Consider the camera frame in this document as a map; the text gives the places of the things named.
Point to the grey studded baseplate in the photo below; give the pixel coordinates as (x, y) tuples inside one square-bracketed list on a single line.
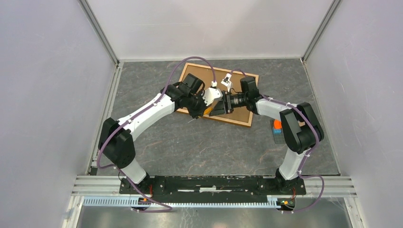
[(279, 138)]

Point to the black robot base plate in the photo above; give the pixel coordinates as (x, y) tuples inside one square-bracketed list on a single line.
[(219, 189)]

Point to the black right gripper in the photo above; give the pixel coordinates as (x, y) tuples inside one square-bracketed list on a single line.
[(224, 106)]

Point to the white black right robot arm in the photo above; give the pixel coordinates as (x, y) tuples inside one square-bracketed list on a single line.
[(299, 123)]

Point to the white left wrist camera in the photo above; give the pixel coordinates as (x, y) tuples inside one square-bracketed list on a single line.
[(210, 95)]

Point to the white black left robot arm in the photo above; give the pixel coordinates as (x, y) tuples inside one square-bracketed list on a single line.
[(117, 137)]

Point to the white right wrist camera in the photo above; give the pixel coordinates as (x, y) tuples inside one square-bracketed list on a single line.
[(226, 81)]

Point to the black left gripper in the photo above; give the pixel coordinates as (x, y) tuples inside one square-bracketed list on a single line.
[(196, 114)]

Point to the orange curved brick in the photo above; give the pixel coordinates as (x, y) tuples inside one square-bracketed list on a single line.
[(277, 125)]

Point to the orange handled screwdriver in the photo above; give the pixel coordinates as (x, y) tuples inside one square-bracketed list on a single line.
[(199, 112)]

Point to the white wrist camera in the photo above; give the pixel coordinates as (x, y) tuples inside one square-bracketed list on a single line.
[(226, 81), (210, 95)]

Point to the wooden picture frame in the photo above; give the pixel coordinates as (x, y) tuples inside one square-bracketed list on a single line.
[(240, 116)]

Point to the aluminium rail frame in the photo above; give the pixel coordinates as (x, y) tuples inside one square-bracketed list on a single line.
[(135, 190)]

